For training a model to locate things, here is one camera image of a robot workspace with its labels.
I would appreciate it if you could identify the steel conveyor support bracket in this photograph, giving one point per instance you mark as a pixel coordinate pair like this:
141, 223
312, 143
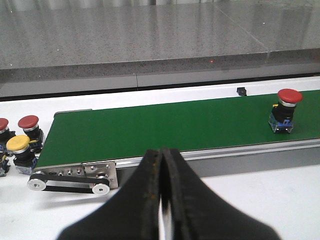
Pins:
105, 168

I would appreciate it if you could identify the red mushroom push button switch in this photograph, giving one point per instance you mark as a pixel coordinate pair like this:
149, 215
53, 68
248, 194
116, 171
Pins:
281, 117

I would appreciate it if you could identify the grey stone counter slab right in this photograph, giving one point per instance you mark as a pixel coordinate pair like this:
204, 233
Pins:
288, 29

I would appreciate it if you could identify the red push button switch edge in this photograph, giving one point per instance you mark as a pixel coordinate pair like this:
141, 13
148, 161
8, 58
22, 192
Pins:
5, 135

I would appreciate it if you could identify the red push button switch spare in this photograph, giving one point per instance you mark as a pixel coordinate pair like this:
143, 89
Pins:
30, 126

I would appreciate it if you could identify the green conveyor belt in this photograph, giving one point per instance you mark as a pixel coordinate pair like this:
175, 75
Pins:
118, 133

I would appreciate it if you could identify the blue switch base at edge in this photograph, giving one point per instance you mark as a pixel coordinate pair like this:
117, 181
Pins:
4, 164

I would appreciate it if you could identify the aluminium conveyor frame rail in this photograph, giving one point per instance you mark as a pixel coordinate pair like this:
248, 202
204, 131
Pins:
254, 158

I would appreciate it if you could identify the grey stone counter slab left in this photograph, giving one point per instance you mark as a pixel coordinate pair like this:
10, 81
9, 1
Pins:
44, 44

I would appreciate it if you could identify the black drive belt with pulleys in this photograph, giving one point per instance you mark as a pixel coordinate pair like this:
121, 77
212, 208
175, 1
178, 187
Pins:
68, 184

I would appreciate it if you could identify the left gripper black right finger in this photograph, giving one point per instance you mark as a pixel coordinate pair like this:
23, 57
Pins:
198, 213

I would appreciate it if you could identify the yellow push button switch spare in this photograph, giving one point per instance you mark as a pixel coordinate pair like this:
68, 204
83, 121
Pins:
24, 159

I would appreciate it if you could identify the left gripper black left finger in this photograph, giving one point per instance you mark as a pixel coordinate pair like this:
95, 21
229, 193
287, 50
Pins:
131, 214

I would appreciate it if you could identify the grey stone counter slab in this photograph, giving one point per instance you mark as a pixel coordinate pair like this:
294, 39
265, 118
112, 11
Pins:
44, 44
288, 29

